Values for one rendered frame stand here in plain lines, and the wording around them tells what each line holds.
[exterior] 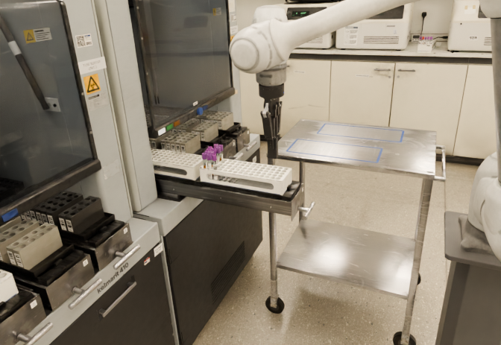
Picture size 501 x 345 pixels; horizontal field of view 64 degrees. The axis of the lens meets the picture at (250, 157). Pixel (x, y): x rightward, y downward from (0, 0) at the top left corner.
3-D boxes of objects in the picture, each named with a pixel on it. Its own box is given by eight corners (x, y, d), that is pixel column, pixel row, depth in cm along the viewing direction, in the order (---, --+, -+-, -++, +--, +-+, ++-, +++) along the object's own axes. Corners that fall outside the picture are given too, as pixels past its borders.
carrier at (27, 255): (57, 244, 104) (52, 223, 101) (63, 245, 103) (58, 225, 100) (19, 271, 94) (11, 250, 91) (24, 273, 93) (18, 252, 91)
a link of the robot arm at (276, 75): (250, 65, 112) (250, 86, 114) (280, 66, 108) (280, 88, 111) (262, 59, 119) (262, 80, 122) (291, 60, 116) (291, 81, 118)
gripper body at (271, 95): (265, 79, 121) (265, 108, 125) (253, 85, 114) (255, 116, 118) (288, 80, 118) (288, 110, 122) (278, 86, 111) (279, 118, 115)
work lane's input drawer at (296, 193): (118, 188, 150) (114, 167, 146) (141, 173, 161) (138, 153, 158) (305, 225, 122) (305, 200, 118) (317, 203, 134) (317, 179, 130)
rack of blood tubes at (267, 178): (200, 185, 135) (197, 168, 133) (213, 172, 144) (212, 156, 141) (282, 199, 124) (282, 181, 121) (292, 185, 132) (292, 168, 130)
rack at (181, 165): (126, 171, 147) (123, 156, 145) (142, 161, 156) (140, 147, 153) (195, 183, 136) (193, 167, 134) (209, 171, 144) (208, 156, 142)
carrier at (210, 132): (214, 135, 175) (213, 121, 173) (218, 135, 175) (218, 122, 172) (200, 144, 166) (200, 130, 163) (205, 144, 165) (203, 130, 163)
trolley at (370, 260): (264, 312, 188) (259, 152, 155) (294, 255, 226) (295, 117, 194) (417, 357, 162) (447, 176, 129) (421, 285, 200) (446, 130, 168)
